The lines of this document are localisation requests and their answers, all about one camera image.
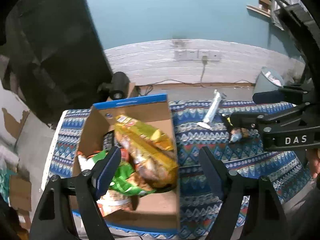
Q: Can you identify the orange white snack bag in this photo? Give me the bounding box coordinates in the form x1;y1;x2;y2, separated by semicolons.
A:
97;190;133;217

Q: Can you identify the green snack bag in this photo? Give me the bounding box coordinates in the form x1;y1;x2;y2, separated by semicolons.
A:
78;151;156;197

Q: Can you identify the yellow cracker pack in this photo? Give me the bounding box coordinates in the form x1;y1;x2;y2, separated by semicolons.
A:
114;114;178;189

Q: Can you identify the red snack bag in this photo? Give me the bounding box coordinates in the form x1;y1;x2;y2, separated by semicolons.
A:
120;148;130;163

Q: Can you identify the person's right hand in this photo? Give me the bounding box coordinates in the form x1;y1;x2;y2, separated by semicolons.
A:
306;149;320;179

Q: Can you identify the grey waste bin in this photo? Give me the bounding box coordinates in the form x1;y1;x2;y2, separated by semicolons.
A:
253;67;284;94

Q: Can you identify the black yellow snack bag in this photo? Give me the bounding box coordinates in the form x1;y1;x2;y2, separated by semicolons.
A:
221;113;259;144

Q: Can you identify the silver snack bar wrapper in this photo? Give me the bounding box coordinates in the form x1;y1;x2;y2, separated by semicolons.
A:
197;90;224;130

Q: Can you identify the blue patterned blanket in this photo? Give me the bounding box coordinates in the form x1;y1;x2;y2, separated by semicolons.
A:
41;100;312;240

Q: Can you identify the blue cardboard box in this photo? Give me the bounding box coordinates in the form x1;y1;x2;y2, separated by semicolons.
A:
78;94;180;234

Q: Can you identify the black cylinder speaker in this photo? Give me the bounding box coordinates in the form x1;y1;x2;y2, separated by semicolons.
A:
110;72;130;100

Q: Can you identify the grey plug and cable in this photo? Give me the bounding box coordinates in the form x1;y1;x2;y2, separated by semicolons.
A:
199;55;209;84

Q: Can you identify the white wall socket strip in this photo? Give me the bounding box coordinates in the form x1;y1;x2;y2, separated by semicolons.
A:
174;49;222;61

